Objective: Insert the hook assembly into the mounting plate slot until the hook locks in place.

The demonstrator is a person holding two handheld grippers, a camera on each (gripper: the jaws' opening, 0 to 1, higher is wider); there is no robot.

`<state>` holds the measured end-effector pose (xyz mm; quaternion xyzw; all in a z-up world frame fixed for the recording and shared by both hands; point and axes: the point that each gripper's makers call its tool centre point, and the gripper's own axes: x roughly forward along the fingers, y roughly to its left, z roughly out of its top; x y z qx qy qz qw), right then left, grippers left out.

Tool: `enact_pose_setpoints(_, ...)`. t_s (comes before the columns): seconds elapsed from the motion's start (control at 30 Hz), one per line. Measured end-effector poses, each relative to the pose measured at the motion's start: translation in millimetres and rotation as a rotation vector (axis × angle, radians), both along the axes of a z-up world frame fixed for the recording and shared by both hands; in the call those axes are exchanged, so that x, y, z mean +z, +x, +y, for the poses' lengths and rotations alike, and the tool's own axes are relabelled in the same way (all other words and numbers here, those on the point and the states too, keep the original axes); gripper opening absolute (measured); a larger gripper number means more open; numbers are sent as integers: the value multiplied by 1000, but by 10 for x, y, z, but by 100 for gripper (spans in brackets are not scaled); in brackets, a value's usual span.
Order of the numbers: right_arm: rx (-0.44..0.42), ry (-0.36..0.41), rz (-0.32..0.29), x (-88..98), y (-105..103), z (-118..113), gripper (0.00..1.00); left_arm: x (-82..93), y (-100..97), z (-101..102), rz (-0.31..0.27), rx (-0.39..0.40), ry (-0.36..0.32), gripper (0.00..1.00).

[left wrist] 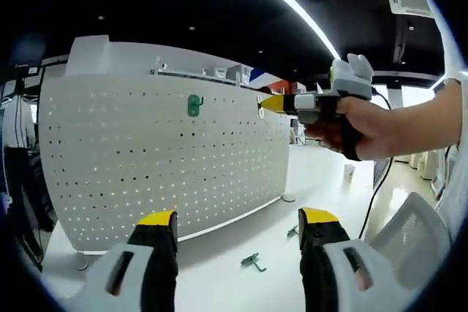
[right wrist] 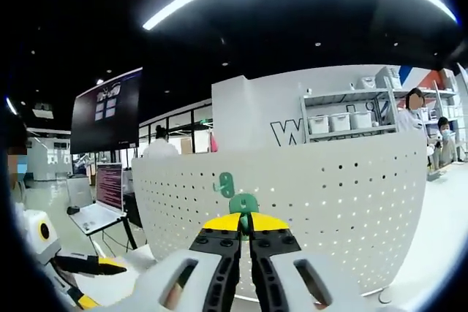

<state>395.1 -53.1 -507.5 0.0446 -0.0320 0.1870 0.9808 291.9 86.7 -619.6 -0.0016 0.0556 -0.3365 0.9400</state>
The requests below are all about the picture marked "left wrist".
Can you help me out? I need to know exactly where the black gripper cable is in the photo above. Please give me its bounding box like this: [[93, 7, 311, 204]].
[[358, 85, 396, 239]]

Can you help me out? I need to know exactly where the metal shelf rack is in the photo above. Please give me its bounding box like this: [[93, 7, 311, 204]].
[[148, 55, 257, 89]]

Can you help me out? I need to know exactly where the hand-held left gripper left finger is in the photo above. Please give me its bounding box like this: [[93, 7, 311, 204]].
[[82, 209, 179, 312]]

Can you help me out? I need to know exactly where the long ceiling light strip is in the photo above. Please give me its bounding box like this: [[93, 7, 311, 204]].
[[222, 0, 340, 59]]

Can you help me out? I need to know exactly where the white mesh office chair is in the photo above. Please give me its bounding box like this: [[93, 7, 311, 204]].
[[365, 191, 453, 277]]

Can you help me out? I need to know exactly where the person's right hand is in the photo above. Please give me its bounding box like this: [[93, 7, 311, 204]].
[[303, 98, 389, 161]]

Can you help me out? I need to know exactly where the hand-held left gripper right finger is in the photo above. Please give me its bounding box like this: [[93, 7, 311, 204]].
[[298, 207, 381, 312]]

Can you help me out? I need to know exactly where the person's white shirt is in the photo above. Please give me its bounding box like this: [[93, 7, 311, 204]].
[[437, 12, 468, 225]]

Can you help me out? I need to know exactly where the white perforated mounting plate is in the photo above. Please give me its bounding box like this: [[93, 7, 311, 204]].
[[38, 72, 296, 272]]

